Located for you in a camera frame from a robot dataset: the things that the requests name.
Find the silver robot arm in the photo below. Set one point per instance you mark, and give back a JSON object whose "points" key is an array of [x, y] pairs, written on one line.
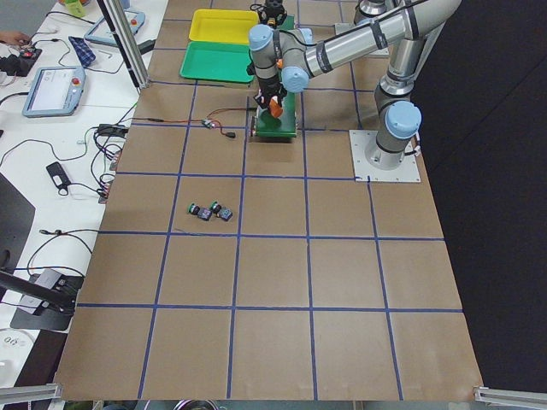
{"points": [[285, 61], [364, 10]]}

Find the aluminium frame post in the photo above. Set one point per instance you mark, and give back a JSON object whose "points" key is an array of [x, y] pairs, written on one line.
{"points": [[116, 19]]}

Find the green push button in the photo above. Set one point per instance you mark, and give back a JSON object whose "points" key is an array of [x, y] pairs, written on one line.
{"points": [[200, 212], [220, 211]]}

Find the green plastic tray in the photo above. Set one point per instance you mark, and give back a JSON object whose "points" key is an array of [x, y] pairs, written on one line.
{"points": [[219, 62]]}

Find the green conveyor belt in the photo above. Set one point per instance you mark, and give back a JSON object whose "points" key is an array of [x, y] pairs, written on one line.
{"points": [[266, 62]]}

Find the teach pendant near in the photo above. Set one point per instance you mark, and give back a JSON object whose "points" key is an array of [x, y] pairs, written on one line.
{"points": [[55, 91]]}

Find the yellow plastic tray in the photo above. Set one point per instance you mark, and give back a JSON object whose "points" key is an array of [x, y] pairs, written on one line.
{"points": [[222, 25]]}

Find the black power adapter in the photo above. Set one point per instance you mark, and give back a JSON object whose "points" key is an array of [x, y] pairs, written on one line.
{"points": [[58, 175]]}

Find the blue checkered cloth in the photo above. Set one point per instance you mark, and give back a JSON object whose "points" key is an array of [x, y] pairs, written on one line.
{"points": [[83, 51]]}

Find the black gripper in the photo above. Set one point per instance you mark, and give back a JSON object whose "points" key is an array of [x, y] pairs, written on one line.
{"points": [[271, 10], [267, 90]]}

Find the plain orange cylinder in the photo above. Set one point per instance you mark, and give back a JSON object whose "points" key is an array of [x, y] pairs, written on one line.
{"points": [[275, 107]]}

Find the small speed controller board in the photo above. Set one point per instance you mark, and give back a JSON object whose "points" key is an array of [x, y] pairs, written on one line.
{"points": [[208, 123]]}

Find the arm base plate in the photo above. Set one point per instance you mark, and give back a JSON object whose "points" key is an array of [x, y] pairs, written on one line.
{"points": [[372, 164]]}

